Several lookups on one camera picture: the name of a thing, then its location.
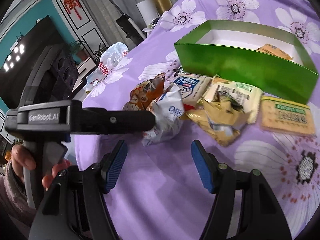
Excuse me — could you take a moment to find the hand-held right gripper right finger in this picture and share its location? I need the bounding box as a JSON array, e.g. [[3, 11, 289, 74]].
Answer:
[[191, 140, 292, 240]]

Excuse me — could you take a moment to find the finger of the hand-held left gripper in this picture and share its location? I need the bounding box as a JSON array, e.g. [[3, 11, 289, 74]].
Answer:
[[81, 107, 156, 136]]

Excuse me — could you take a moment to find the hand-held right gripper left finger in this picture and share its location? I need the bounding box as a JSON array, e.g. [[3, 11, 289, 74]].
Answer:
[[29, 140, 128, 240]]

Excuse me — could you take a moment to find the orange panda snack packet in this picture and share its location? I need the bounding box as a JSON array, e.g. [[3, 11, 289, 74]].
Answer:
[[122, 72, 167, 112]]

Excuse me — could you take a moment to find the white blue snack packet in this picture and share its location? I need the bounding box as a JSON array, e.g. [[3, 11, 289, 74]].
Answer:
[[141, 84, 185, 147]]

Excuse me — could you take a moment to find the cracker packet with green label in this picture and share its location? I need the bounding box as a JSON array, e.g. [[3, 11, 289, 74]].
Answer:
[[259, 96, 316, 137]]

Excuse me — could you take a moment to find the green cardboard box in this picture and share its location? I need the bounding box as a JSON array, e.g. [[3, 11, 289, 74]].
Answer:
[[174, 19, 319, 105]]

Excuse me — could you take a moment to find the person's left forearm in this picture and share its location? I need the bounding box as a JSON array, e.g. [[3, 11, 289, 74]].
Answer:
[[0, 160, 38, 228]]

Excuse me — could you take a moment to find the person's left hand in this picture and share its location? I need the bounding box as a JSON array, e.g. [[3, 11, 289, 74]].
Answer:
[[11, 145, 70, 190]]

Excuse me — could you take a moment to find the crumpled yellow snack packet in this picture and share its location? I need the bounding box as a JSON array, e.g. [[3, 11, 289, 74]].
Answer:
[[186, 97, 247, 147]]

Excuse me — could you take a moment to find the purple floral blanket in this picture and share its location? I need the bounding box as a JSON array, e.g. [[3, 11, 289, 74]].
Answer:
[[75, 0, 320, 240]]

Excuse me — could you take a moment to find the black speaker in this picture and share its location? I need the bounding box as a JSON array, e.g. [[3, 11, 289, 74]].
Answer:
[[51, 49, 78, 98]]

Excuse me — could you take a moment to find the white television cabinet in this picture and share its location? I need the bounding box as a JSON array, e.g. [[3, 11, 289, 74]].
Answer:
[[75, 55, 100, 82]]

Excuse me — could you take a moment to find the white plastic bag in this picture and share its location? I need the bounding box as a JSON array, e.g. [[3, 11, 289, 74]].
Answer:
[[84, 42, 129, 94]]

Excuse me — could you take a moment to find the potted plant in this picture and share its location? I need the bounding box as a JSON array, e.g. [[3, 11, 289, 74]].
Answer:
[[69, 40, 88, 62], [94, 42, 109, 60]]

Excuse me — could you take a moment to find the black television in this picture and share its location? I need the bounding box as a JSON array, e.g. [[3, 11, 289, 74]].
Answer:
[[0, 15, 66, 108]]

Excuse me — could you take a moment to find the white packet with blue label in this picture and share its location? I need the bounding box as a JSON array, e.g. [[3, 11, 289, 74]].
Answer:
[[172, 74, 213, 107]]

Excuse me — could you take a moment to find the cream green snack packet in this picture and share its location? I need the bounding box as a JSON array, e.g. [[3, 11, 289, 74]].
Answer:
[[200, 76, 263, 125]]

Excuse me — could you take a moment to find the upright vacuum cleaner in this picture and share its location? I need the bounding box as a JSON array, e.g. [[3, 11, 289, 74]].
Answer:
[[94, 0, 147, 40]]

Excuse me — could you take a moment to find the white standing appliance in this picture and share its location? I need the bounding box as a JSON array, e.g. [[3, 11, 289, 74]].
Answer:
[[136, 0, 160, 29]]

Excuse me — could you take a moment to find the flat yellow snack packet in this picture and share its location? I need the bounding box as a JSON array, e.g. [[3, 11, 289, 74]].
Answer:
[[256, 44, 294, 61]]

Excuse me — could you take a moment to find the red knot wall ornament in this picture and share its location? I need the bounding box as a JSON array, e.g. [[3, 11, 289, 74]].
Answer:
[[62, 0, 82, 20]]

